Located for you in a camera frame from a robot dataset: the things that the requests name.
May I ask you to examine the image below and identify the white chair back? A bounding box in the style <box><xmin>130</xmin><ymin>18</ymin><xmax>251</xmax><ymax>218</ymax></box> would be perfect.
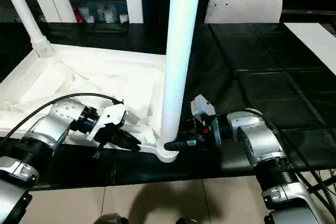
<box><xmin>204</xmin><ymin>0</ymin><xmax>284</xmax><ymax>24</ymax></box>

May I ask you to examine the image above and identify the dark robot foot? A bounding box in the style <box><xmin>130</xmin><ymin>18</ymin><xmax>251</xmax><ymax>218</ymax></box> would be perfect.
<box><xmin>94</xmin><ymin>213</ymin><xmax>129</xmax><ymax>224</ymax></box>
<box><xmin>177</xmin><ymin>217</ymin><xmax>200</xmax><ymax>224</ymax></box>

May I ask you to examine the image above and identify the dark robot right foot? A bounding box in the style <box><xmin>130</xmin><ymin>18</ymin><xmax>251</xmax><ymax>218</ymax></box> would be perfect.
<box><xmin>177</xmin><ymin>217</ymin><xmax>200</xmax><ymax>224</ymax></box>

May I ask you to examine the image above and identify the black tripod leg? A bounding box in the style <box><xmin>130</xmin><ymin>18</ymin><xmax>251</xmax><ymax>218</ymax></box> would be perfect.
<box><xmin>307</xmin><ymin>174</ymin><xmax>336</xmax><ymax>191</ymax></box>

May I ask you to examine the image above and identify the dark robot left foot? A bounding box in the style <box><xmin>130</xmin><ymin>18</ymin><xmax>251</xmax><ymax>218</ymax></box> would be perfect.
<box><xmin>94</xmin><ymin>213</ymin><xmax>129</xmax><ymax>224</ymax></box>

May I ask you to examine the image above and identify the red packet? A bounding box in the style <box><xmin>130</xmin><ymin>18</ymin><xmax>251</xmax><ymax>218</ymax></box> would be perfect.
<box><xmin>72</xmin><ymin>5</ymin><xmax>81</xmax><ymax>23</ymax></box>

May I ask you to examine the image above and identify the black cabinet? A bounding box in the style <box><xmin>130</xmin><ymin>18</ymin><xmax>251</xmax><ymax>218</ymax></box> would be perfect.
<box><xmin>141</xmin><ymin>0</ymin><xmax>213</xmax><ymax>51</ymax></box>

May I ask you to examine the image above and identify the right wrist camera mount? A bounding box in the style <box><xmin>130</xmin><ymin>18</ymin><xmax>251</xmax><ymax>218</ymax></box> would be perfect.
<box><xmin>190</xmin><ymin>94</ymin><xmax>223</xmax><ymax>154</ymax></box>

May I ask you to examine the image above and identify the white table leg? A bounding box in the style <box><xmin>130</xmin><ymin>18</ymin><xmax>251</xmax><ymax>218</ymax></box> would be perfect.
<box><xmin>156</xmin><ymin>0</ymin><xmax>204</xmax><ymax>154</ymax></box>
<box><xmin>0</xmin><ymin>0</ymin><xmax>56</xmax><ymax>58</ymax></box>

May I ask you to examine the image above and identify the white plastic table top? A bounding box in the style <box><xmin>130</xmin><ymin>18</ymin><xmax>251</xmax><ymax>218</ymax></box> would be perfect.
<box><xmin>0</xmin><ymin>42</ymin><xmax>182</xmax><ymax>164</ymax></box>

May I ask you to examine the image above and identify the white jar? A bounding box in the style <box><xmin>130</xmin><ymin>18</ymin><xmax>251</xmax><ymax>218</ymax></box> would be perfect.
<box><xmin>104</xmin><ymin>5</ymin><xmax>118</xmax><ymax>23</ymax></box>

